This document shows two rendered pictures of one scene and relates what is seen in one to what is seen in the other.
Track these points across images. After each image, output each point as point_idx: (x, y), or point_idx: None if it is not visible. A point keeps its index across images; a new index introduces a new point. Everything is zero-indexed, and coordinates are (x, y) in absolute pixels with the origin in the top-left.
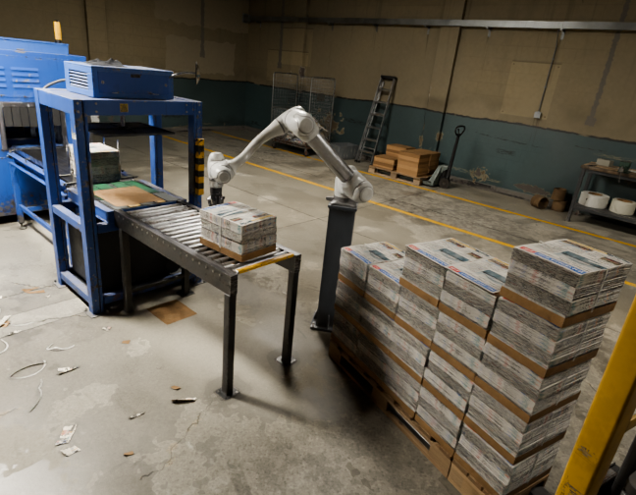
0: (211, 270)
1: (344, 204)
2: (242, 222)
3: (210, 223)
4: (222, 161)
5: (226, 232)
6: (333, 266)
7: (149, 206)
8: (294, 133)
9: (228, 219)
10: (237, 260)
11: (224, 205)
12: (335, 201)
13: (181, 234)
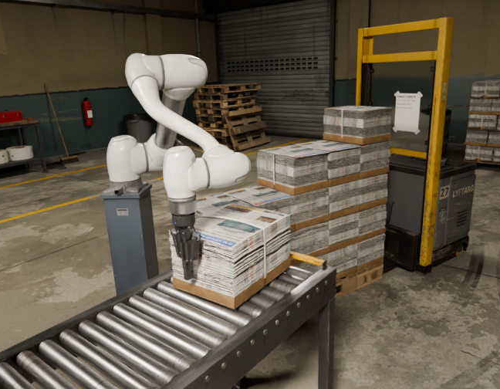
0: (314, 292)
1: (143, 185)
2: (275, 214)
3: (248, 255)
4: (220, 149)
5: (271, 244)
6: (152, 272)
7: None
8: (189, 87)
9: (271, 223)
10: (282, 272)
11: (203, 233)
12: (135, 187)
13: (188, 342)
